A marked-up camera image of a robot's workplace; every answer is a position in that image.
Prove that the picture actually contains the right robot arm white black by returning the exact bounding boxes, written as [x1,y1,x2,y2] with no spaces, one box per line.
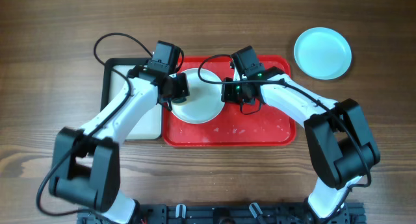
[222,46,380,223]

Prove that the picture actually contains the green yellow sponge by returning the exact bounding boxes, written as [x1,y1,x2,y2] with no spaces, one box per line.
[172,97,187,105]

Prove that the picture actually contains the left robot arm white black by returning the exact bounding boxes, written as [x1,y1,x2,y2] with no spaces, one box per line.
[36,41,189,223]

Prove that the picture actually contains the red plastic tray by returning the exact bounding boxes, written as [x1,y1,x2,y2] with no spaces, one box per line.
[161,55,298,148]

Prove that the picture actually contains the black tray with soapy water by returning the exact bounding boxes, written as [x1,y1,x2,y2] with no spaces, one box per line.
[100,58,162,140]

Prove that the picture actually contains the light green plate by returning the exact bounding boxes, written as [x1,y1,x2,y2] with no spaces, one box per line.
[293,27,352,80]

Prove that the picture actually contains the white plate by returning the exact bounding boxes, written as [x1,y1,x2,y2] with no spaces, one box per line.
[172,68,224,124]

